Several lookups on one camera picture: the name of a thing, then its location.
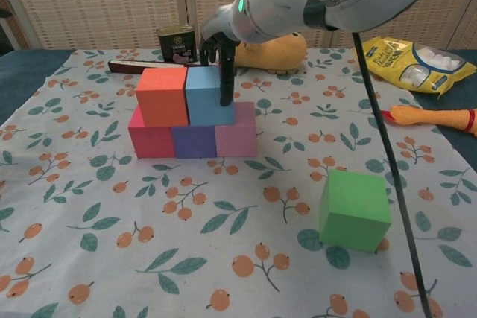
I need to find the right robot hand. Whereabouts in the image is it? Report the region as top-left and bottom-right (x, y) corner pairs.
(198, 4), (243, 107)

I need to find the light blue foam cube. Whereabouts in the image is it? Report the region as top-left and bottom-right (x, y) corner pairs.
(184, 66), (236, 127)

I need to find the orange foam cube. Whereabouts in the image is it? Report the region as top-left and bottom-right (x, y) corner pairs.
(135, 66), (190, 127)

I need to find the light pink foam cube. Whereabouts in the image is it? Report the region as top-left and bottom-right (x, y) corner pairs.
(215, 101), (259, 157)

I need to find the magenta foam cube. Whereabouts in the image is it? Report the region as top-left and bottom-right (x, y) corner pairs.
(127, 105), (177, 159)

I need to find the green foam cube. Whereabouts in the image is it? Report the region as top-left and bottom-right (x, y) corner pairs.
(318, 168), (392, 253)

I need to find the gold black tin can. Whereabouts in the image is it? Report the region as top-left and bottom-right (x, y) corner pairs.
(156, 24), (202, 64)

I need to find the yellow plush duck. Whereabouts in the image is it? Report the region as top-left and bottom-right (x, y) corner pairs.
(234, 32), (308, 74)

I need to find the long dark red box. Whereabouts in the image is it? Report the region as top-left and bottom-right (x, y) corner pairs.
(107, 57), (198, 76)

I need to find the purple foam cube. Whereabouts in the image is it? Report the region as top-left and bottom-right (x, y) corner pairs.
(171, 124), (218, 159)

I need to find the yellow marshmallow bag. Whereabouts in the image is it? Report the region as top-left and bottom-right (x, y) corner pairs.
(352, 36), (477, 101)

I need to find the floral print tablecloth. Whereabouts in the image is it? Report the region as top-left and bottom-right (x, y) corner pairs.
(0, 48), (477, 318)

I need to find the yellow rubber chicken toy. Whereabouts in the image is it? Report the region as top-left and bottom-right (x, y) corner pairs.
(379, 105), (477, 137)

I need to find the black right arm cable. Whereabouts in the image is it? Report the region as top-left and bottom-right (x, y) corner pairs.
(236, 0), (435, 318)

